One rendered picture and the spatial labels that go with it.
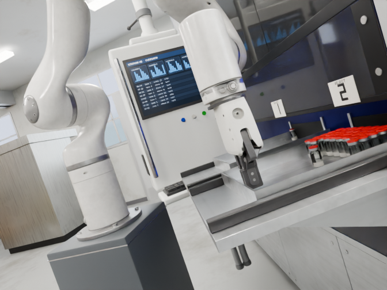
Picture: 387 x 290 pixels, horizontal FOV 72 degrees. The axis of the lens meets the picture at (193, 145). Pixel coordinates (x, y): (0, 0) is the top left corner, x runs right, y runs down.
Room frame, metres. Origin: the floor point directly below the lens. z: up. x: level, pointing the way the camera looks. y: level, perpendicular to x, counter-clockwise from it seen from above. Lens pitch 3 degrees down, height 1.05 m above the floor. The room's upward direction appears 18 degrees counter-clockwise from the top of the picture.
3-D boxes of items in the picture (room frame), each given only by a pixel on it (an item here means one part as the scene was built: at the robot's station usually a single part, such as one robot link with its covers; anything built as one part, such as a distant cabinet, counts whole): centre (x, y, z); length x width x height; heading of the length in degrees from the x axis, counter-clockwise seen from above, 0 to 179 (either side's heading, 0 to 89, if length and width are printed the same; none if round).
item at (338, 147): (0.60, -0.32, 0.91); 0.18 x 0.02 x 0.05; 6
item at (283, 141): (0.94, -0.24, 0.90); 0.34 x 0.26 x 0.04; 96
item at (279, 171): (0.59, -0.23, 0.90); 0.34 x 0.26 x 0.04; 96
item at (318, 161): (0.58, -0.25, 0.90); 0.02 x 0.02 x 0.04
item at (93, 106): (0.79, 0.28, 1.16); 0.19 x 0.12 x 0.24; 146
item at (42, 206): (4.79, 2.85, 0.88); 1.37 x 1.08 x 1.77; 72
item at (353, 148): (0.52, -0.30, 0.91); 0.02 x 0.02 x 0.05
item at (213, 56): (0.51, -0.09, 1.18); 0.09 x 0.08 x 0.13; 146
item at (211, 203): (0.76, -0.19, 0.87); 0.70 x 0.48 x 0.02; 6
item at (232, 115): (0.51, -0.09, 1.03); 0.10 x 0.07 x 0.11; 6
